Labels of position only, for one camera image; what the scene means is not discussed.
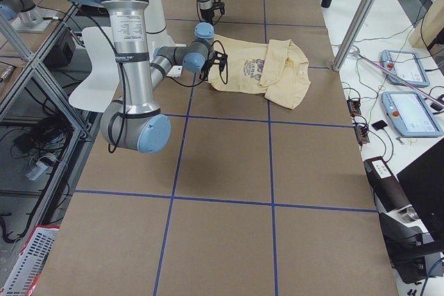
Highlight aluminium frame post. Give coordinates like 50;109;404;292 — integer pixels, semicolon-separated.
332;0;375;71

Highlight blue teach pendant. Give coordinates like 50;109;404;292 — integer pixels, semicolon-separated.
380;49;430;87
381;92;443;138

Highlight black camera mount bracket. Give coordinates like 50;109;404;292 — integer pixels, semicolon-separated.
210;50;228;72

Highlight upper blue teach pendant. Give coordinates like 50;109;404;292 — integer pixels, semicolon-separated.
380;49;430;87

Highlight red circuit board upper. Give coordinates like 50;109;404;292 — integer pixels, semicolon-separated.
347;99;361;117

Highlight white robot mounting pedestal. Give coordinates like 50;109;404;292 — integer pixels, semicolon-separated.
69;0;174;114

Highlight black monitor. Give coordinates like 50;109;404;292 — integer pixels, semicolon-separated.
397;141;443;240

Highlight red circuit board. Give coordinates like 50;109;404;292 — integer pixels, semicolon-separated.
354;123;370;146
347;99;361;117

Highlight gripper camera bracket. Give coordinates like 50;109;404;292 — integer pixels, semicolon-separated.
212;0;225;16

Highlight red white plastic basket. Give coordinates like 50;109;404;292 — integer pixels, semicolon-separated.
1;225;60;296

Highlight lower blue teach pendant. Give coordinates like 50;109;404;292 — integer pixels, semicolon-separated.
381;92;443;138

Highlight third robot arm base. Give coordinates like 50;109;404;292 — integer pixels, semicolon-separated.
1;0;58;33

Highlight beige long-sleeve printed shirt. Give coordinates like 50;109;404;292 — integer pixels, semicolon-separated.
208;35;311;110

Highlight black desktop device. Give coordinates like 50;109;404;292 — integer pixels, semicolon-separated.
364;157;443;284

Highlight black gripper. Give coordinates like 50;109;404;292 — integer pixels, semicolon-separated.
200;51;222;80
199;8;215;23

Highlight red circuit board lower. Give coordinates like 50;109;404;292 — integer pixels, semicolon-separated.
354;123;370;146

